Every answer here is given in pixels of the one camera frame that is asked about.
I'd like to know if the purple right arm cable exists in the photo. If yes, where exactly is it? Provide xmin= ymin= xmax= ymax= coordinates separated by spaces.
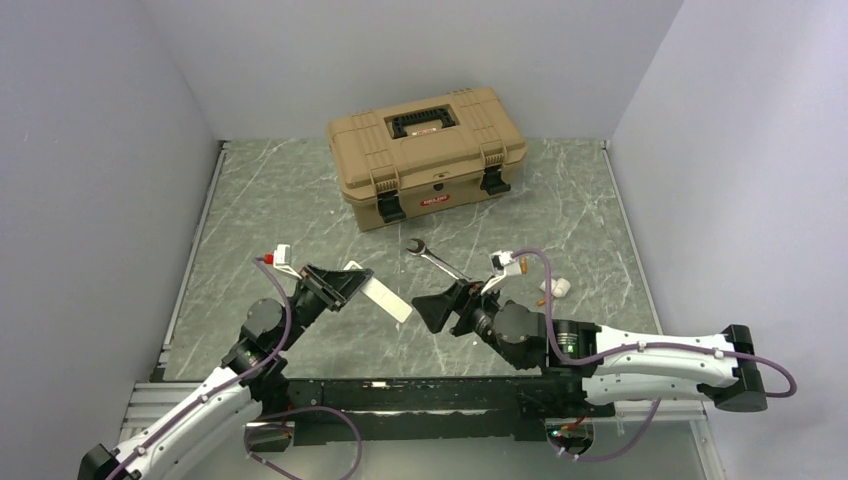
xmin=510 ymin=248 xmax=798 ymax=464

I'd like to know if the white pipe elbow fitting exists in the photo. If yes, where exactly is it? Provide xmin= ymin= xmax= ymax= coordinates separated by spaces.
xmin=548 ymin=278 xmax=572 ymax=299

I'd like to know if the white air conditioner remote control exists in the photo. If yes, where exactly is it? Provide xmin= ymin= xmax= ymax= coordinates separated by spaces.
xmin=361 ymin=277 xmax=412 ymax=324

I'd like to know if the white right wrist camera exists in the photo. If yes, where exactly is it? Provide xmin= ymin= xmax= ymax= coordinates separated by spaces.
xmin=480 ymin=250 xmax=523 ymax=295

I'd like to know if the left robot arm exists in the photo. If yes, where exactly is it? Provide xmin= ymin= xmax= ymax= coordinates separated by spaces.
xmin=77 ymin=257 xmax=373 ymax=479

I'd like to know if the tan plastic toolbox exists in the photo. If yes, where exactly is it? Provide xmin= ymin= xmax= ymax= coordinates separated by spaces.
xmin=326 ymin=87 xmax=528 ymax=232

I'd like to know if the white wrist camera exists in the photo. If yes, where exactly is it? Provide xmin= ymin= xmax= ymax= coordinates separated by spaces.
xmin=260 ymin=244 xmax=301 ymax=280
xmin=480 ymin=250 xmax=523 ymax=295

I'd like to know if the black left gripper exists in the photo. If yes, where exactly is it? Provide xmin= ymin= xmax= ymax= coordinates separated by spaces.
xmin=277 ymin=262 xmax=373 ymax=350

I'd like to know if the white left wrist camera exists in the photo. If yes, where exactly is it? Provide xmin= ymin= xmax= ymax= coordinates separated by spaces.
xmin=260 ymin=244 xmax=301 ymax=280

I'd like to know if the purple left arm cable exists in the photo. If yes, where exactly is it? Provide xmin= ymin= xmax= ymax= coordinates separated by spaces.
xmin=105 ymin=255 xmax=363 ymax=480

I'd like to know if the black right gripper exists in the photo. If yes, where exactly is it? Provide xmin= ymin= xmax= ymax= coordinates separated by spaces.
xmin=412 ymin=275 xmax=528 ymax=370

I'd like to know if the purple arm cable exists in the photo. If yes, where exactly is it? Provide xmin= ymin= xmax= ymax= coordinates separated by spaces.
xmin=510 ymin=248 xmax=798 ymax=464
xmin=105 ymin=255 xmax=363 ymax=480

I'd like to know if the silver combination wrench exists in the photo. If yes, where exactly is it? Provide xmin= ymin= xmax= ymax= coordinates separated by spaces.
xmin=406 ymin=238 xmax=471 ymax=281

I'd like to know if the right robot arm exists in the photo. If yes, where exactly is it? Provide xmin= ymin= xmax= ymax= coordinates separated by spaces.
xmin=412 ymin=280 xmax=768 ymax=415

